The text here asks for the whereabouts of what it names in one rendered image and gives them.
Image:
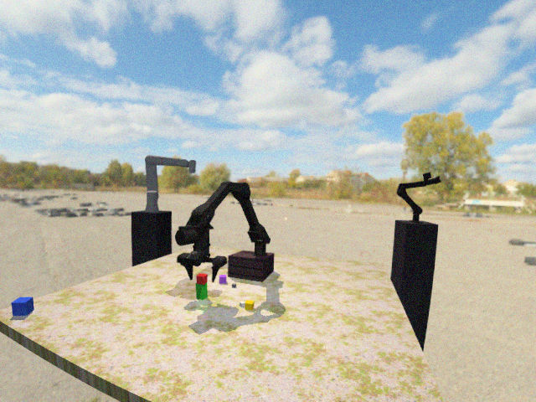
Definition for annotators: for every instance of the blue block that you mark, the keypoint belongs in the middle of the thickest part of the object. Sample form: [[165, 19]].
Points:
[[22, 306]]

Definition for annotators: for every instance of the red block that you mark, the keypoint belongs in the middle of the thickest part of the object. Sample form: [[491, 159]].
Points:
[[202, 279]]

